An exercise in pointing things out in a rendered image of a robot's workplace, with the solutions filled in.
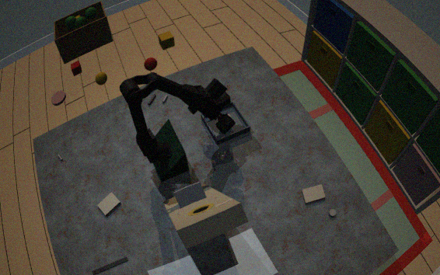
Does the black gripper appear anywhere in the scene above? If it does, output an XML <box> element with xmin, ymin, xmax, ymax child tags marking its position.
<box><xmin>202</xmin><ymin>101</ymin><xmax>235</xmax><ymax>134</ymax></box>

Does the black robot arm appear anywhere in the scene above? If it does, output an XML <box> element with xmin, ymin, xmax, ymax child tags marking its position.
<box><xmin>120</xmin><ymin>72</ymin><xmax>231</xmax><ymax>163</ymax></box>

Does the tan rectangular block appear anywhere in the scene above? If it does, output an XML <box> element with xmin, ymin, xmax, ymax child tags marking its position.
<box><xmin>302</xmin><ymin>184</ymin><xmax>325</xmax><ymax>204</ymax></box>
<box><xmin>97</xmin><ymin>192</ymin><xmax>120</xmax><ymax>216</ymax></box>

